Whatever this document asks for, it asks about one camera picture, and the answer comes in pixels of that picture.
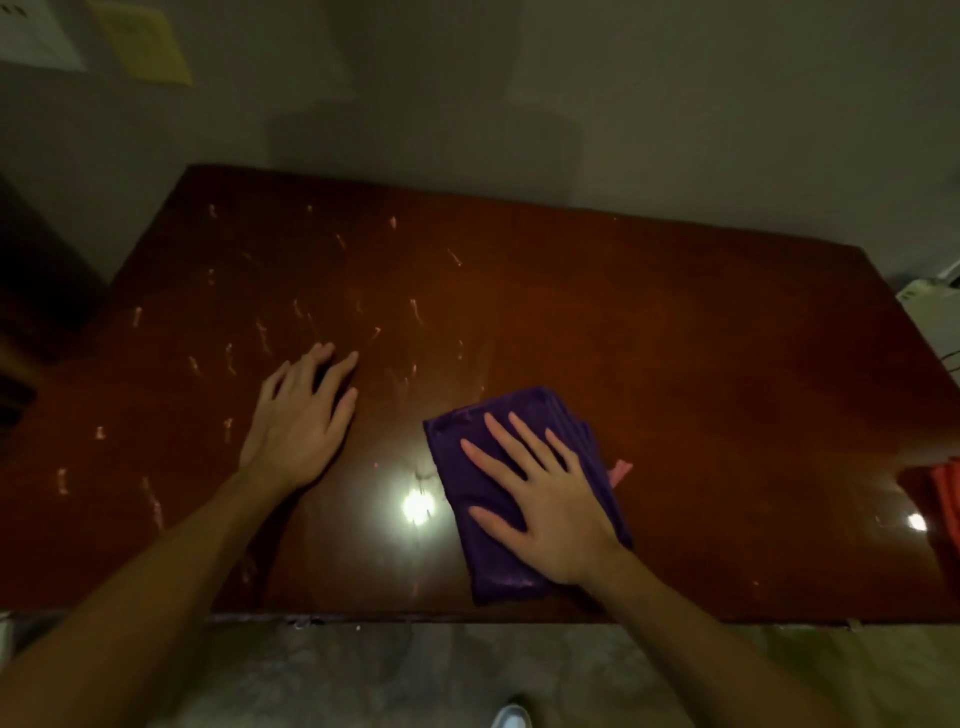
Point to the person's left hand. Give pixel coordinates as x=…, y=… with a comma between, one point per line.
x=292, y=435

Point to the person's right hand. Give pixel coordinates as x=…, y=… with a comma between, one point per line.
x=559, y=517

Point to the person's right little finger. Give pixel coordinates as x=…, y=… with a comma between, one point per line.
x=564, y=450

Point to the person's left little finger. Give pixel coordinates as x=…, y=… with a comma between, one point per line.
x=271, y=382

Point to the person's left thumb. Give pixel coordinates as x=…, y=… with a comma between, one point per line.
x=343, y=418

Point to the person's right thumb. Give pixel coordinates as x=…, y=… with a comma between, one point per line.
x=496, y=520

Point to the person's right middle finger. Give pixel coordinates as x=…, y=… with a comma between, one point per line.
x=514, y=442

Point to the person's left middle finger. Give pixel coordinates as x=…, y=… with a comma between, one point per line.
x=315, y=371

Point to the purple cleaning cloth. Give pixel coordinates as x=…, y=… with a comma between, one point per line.
x=480, y=442

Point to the person's left forearm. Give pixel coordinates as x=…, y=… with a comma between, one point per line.
x=135, y=592

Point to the person's right forearm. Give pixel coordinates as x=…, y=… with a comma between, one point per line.
x=690, y=652

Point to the white shoe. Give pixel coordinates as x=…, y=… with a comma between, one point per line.
x=512, y=718

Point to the dark cabinet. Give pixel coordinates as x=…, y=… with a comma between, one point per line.
x=37, y=300

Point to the yellow paper sheet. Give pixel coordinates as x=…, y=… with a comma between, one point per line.
x=146, y=41

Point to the red cloth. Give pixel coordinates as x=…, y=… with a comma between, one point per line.
x=949, y=502

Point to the white appliance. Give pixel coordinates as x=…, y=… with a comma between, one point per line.
x=934, y=307

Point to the white paper sheet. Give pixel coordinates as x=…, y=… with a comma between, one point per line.
x=34, y=34

